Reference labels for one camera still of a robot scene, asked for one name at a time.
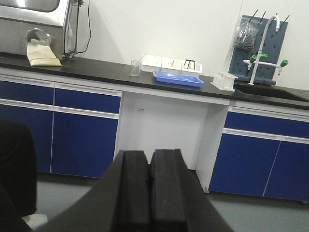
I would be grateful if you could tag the person in black clothing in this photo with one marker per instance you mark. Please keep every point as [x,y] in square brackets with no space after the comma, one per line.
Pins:
[18,179]

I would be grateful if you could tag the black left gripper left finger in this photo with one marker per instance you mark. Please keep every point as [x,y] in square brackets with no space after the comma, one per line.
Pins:
[119,202]

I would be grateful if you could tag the clear bag of black pegs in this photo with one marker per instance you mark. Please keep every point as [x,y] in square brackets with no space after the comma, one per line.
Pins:
[246,34]

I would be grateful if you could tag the white storage bin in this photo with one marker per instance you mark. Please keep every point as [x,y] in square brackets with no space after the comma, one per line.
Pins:
[197,72]
[151,63]
[171,65]

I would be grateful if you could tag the white lab faucet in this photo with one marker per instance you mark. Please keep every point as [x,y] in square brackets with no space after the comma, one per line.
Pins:
[262,65]

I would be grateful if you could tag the white test tube rack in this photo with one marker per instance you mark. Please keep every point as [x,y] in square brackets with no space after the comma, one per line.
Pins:
[224,81]

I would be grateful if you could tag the black wire tripod stand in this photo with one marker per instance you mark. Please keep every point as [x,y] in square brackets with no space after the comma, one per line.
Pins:
[189,64]

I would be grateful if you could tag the white right storage bin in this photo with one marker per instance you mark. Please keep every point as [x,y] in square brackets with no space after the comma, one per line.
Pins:
[197,72]

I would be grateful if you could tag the blue plastic tray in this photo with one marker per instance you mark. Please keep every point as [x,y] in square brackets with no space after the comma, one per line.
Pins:
[180,79]

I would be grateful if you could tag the white left storage bin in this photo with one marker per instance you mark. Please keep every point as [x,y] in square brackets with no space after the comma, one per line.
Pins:
[151,63]

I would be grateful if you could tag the blue white lab cabinet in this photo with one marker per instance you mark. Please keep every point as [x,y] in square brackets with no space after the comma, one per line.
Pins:
[237,147]

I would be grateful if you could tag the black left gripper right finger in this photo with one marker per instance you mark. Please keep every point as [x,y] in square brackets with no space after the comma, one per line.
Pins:
[178,203]

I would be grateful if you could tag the cream cloth bag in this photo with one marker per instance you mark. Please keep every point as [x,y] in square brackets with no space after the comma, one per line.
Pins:
[40,54]

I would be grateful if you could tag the clear glass conical flask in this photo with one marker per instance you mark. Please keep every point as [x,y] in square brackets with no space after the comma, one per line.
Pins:
[135,68]

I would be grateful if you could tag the white middle storage bin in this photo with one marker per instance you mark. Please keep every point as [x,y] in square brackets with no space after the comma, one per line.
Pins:
[171,65]

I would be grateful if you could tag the stainless steel cabinet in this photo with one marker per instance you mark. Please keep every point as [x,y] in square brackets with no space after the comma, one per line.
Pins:
[57,17]

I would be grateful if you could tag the round glass flask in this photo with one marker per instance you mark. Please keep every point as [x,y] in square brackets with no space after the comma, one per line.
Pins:
[38,34]

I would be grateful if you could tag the black sink basin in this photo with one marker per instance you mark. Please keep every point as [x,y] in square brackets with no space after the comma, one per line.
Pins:
[268,92]

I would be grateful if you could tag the grey pegboard drying rack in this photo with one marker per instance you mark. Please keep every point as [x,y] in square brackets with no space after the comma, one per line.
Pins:
[256,49]

